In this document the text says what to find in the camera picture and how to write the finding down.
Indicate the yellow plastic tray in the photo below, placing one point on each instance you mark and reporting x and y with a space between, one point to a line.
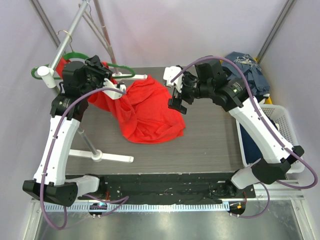
267 99

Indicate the green clothes hanger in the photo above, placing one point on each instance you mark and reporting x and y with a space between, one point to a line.
67 57

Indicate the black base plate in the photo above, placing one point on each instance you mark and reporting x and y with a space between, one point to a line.
170 188

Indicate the navy garment in basket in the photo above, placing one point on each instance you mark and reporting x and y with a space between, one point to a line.
251 151

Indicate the metal clothes rack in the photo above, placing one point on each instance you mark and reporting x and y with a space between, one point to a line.
67 111

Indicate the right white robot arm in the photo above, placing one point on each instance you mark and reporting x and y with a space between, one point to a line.
211 82

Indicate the grey clothes hanger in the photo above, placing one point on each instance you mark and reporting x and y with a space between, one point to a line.
96 30

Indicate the blue grey garment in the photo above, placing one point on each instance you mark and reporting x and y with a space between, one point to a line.
252 72

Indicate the white plastic laundry basket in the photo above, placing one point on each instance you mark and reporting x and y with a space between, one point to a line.
280 117

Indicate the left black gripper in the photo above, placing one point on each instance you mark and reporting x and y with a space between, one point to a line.
93 65

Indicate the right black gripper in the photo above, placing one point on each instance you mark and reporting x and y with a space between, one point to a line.
182 93

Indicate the white slotted cable duct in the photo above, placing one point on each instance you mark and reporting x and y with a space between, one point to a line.
136 208

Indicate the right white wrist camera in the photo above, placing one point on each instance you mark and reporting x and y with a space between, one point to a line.
169 74

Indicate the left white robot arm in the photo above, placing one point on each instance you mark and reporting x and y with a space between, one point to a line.
50 185

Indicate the red tank top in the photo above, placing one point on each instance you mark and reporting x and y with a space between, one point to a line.
142 113

